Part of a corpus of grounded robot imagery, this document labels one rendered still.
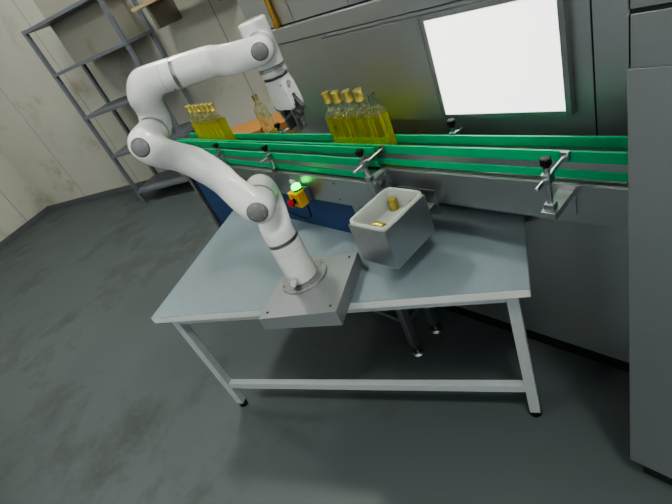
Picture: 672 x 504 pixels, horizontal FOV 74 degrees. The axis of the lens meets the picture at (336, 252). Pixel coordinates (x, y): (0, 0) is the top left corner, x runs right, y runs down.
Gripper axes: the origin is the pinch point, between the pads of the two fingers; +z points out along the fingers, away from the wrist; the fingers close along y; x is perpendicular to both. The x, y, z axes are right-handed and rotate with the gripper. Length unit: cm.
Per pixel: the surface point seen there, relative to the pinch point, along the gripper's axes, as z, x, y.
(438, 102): 15.2, -41.9, -22.0
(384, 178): 33.4, -20.8, -7.1
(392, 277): 61, 0, -17
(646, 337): 64, -7, -94
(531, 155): 24, -25, -61
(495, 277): 61, -12, -51
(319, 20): -19, -43, 22
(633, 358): 73, -7, -91
